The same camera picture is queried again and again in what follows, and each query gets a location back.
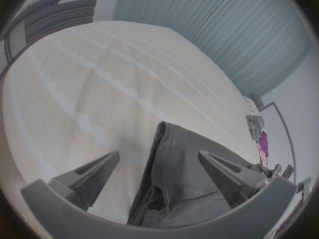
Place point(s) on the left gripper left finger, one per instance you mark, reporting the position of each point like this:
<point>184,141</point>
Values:
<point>92,180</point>

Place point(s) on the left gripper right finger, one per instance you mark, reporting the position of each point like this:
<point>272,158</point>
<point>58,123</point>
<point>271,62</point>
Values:
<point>231,180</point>

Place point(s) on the black T-shirt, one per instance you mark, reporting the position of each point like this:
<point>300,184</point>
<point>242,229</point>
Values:
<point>174,158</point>

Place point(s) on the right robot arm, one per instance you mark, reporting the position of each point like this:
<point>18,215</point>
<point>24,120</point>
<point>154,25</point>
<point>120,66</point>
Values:
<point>287,170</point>

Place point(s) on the bed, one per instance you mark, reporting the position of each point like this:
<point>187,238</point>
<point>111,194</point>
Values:
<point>99,83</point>

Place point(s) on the pink garment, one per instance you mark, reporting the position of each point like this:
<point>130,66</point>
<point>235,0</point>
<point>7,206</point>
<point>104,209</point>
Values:
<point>261,155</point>

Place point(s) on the purple satin garment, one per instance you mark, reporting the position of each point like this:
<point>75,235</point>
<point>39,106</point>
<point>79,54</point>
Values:
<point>263,143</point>

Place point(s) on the grey garment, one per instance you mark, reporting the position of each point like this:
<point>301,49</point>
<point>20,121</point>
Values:
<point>255,126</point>

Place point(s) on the white printed pillow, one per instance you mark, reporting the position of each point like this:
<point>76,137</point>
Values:
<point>251,106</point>

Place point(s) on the grey bedside table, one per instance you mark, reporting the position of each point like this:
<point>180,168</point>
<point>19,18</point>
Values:
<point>258,101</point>

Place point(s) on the blue-green curtain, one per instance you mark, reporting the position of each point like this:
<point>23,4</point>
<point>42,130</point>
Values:
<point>211,33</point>

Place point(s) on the black chest of drawers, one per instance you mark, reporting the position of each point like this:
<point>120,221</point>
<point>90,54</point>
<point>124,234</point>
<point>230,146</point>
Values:
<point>62,16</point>

